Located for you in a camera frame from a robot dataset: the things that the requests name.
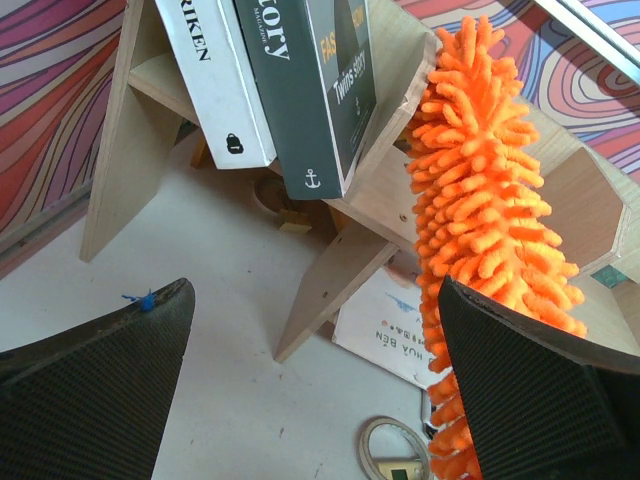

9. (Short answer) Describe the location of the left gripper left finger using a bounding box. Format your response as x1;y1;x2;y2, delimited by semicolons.
1;278;195;479

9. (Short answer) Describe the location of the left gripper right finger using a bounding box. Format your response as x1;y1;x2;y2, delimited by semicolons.
438;278;639;479

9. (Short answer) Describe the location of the orange microfiber duster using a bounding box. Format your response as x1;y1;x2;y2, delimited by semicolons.
406;16;587;479

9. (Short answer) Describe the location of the light wooden bookshelf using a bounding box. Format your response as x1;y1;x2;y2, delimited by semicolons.
80;0;639;362

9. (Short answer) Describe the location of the small beige box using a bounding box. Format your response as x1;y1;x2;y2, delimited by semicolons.
375;460;425;480

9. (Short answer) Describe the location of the spiral sketchbook with frog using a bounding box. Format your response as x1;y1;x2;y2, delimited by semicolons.
332;265;446;389

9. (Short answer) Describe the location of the white book under magazine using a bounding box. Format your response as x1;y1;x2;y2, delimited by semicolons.
156;0;276;169

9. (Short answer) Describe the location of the large Twins story magazine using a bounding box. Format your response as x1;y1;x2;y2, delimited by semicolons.
235;0;377;200

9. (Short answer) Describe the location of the tape roll ring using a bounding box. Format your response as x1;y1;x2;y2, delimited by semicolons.
356;416;433;480

